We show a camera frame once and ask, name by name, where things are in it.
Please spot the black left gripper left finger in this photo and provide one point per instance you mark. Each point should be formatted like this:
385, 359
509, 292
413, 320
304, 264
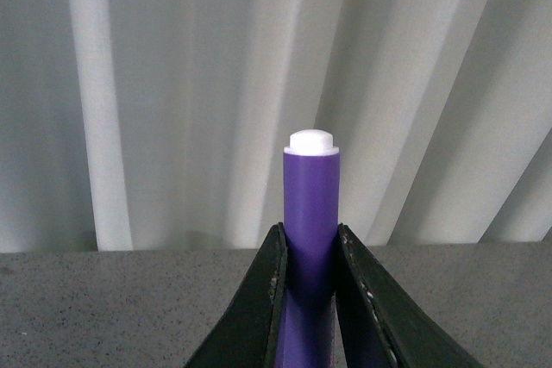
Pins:
247, 334

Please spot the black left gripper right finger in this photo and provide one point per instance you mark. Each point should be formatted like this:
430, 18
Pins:
381, 325

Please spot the purple highlighter pen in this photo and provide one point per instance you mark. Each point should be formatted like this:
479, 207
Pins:
311, 177

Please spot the white pleated curtain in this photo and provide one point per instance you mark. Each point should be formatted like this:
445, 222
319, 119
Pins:
142, 124

